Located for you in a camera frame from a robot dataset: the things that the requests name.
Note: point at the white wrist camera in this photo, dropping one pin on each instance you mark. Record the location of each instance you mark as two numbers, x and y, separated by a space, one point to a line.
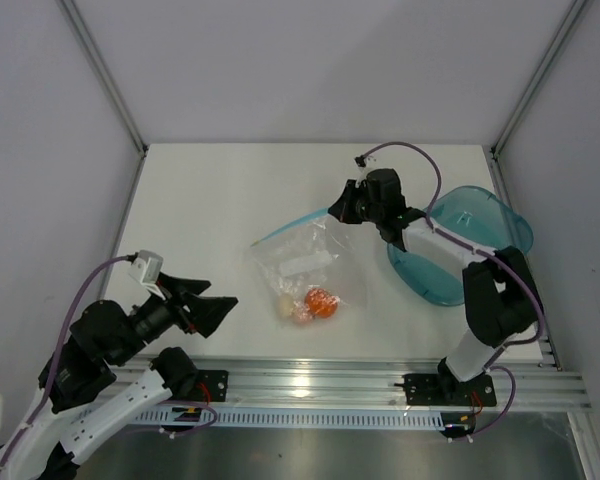
365 164
145 269

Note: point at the teal plastic tray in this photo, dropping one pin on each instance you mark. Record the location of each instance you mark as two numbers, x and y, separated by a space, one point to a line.
466 219

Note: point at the pink toy egg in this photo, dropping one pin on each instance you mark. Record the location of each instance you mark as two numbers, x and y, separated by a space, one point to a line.
301 315

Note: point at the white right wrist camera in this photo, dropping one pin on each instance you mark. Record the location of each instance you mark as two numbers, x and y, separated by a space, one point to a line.
365 164

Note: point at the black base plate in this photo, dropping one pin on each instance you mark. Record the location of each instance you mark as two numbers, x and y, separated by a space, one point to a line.
427 389
211 386

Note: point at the cream toy egg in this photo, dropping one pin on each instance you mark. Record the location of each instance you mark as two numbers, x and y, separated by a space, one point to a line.
285 305

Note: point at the clear zip top bag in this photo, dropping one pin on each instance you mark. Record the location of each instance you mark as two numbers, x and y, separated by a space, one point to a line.
311 251

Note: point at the orange toy pumpkin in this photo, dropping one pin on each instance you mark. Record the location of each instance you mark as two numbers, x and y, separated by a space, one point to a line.
321 303

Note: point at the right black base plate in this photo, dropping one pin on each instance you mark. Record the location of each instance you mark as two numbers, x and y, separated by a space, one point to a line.
427 389

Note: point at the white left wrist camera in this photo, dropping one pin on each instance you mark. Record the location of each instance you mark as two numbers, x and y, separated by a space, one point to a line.
145 269

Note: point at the left aluminium frame post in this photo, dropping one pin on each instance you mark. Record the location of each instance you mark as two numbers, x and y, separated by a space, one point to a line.
98 65

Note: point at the white slotted cable duct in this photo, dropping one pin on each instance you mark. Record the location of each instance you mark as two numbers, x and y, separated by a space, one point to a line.
395 419

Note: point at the right aluminium frame post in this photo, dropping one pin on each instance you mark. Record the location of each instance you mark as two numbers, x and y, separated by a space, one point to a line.
556 46

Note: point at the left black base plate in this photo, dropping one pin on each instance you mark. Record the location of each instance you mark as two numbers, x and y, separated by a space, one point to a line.
211 386

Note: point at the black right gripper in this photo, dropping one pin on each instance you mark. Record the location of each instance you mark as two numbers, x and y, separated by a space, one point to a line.
342 209

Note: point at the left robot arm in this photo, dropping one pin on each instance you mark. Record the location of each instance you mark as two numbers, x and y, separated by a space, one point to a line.
60 430

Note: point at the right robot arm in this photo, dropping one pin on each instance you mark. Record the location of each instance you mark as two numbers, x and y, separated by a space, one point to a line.
494 286

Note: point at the aluminium mounting rail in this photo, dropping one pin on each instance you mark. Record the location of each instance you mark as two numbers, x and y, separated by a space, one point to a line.
326 384

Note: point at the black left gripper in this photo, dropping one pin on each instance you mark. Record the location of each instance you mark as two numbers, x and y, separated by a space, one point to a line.
206 311

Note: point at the aluminium frame post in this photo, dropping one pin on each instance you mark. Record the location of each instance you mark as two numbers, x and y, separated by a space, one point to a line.
98 65
556 46

